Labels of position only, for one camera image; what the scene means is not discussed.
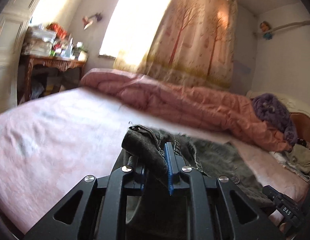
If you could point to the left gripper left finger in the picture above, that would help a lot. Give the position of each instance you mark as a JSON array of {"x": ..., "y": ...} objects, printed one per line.
[{"x": 95, "y": 208}]

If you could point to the light blue folded blanket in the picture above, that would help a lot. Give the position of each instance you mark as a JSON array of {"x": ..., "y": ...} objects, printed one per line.
[{"x": 283, "y": 161}]

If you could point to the pink bed sheet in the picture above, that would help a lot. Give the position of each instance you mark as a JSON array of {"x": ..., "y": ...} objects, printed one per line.
[{"x": 48, "y": 145}]

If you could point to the desk clutter pile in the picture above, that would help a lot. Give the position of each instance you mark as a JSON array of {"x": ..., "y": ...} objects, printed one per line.
[{"x": 52, "y": 41}]

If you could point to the carved wooden desk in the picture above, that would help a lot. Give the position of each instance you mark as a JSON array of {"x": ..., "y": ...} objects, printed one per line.
[{"x": 45, "y": 75}]

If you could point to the tree print curtain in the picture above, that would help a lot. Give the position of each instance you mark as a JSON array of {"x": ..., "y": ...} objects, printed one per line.
[{"x": 193, "y": 45}]

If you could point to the grey folded cloth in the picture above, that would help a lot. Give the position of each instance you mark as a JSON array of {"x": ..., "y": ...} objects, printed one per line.
[{"x": 299, "y": 158}]

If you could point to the pink quilted duvet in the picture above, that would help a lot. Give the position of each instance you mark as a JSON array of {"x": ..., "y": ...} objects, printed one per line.
[{"x": 197, "y": 107}]

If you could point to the pile of dark clothes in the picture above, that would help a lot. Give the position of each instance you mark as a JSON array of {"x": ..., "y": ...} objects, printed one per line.
[{"x": 302, "y": 142}]

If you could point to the purple fluffy garment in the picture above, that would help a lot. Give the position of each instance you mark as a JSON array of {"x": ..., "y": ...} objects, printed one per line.
[{"x": 268, "y": 108}]

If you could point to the dark grey jeans pant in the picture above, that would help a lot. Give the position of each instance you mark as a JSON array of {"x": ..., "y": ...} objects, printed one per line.
[{"x": 158, "y": 215}]

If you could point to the white wardrobe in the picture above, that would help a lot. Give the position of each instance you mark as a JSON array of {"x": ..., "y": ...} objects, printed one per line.
[{"x": 14, "y": 21}]

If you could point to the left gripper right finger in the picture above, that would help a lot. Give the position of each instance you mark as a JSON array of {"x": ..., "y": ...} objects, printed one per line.
[{"x": 215, "y": 207}]

